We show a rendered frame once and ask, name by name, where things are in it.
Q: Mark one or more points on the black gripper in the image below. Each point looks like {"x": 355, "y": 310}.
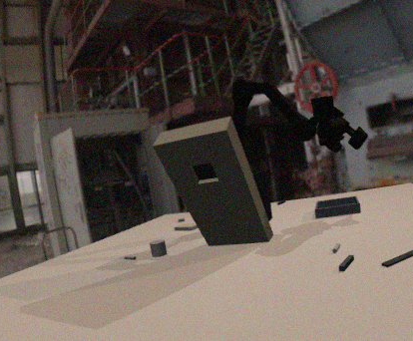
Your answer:
{"x": 358, "y": 137}

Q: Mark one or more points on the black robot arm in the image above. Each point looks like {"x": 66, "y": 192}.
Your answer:
{"x": 243, "y": 91}

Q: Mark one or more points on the dark grey flat bar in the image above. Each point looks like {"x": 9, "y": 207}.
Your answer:
{"x": 395, "y": 260}

